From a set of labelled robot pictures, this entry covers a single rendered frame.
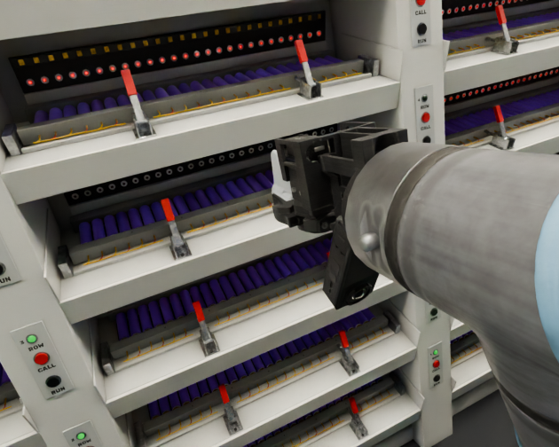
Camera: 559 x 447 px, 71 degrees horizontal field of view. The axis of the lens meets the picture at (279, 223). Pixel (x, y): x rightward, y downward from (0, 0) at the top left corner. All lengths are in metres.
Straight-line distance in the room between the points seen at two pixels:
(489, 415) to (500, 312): 1.12
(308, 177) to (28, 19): 0.40
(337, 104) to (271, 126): 0.12
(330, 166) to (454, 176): 0.13
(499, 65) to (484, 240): 0.74
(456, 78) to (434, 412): 0.77
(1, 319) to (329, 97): 0.57
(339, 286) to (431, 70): 0.52
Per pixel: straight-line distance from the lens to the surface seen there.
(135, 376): 0.74
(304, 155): 0.31
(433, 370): 1.03
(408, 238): 0.20
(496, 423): 1.28
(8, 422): 0.79
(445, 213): 0.19
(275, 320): 0.74
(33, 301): 0.64
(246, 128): 0.60
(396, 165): 0.23
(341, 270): 0.33
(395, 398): 1.09
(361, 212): 0.24
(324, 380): 0.88
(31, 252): 0.61
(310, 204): 0.32
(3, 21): 0.59
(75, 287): 0.65
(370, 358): 0.92
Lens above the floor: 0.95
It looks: 21 degrees down
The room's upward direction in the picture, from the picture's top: 11 degrees counter-clockwise
